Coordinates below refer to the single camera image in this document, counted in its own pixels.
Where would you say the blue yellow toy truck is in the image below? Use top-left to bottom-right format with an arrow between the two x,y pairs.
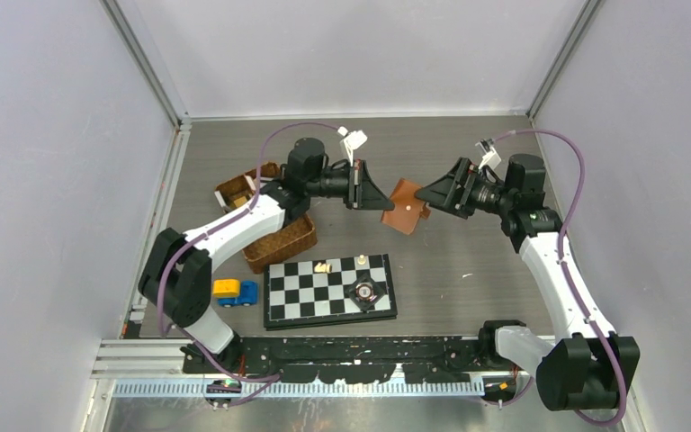
212,279 -> 259,308

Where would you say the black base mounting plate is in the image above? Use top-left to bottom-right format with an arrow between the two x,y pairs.
180,336 -> 525,384

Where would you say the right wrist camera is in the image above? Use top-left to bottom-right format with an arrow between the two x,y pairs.
476,139 -> 501,170

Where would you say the black white chessboard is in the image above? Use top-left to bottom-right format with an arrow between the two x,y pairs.
263,254 -> 398,331

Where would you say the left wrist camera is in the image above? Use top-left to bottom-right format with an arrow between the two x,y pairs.
337,126 -> 368,166

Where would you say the white magnetic stripe card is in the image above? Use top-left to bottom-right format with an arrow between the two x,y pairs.
244,175 -> 257,194

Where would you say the fallen cream chess piece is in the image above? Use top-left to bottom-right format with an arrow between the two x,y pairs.
313,261 -> 333,274

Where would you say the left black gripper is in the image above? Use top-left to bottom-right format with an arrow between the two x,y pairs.
306,159 -> 393,211

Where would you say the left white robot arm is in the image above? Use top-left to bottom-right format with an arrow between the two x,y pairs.
138,138 -> 394,373

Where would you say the brown woven basket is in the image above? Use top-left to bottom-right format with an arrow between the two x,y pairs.
214,167 -> 318,275

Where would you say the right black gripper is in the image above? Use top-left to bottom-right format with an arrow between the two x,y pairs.
416,157 -> 516,221

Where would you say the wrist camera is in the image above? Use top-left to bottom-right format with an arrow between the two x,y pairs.
337,126 -> 368,166
476,139 -> 501,170

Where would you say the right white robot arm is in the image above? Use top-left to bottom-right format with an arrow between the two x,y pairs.
415,154 -> 641,411

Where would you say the black red round object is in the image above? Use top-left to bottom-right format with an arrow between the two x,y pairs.
345,274 -> 386,312

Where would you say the brown leather card holder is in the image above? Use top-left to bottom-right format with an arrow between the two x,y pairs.
381,178 -> 431,235

